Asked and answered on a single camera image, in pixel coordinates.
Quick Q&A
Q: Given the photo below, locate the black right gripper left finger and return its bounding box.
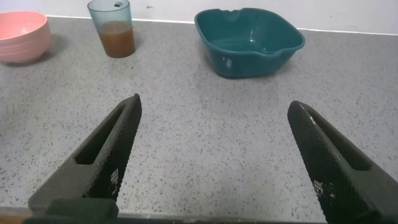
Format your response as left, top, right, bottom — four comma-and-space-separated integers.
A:
27, 93, 143, 219

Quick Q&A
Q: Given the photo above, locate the pink ribbed bowl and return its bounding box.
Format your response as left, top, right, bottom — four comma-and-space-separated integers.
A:
0, 11, 53, 65

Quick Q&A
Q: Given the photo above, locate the translucent blue ribbed cup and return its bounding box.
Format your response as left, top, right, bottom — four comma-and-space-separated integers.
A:
87, 0, 136, 58

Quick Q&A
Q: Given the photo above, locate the teal plastic basin tray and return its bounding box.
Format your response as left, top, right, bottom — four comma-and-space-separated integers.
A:
194, 7, 306, 78

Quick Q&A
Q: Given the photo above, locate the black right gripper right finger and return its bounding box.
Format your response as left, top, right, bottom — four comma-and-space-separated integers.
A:
287, 100, 398, 224

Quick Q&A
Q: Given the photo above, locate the brown liquid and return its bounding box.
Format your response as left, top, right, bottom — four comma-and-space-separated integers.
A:
98, 21, 136, 58

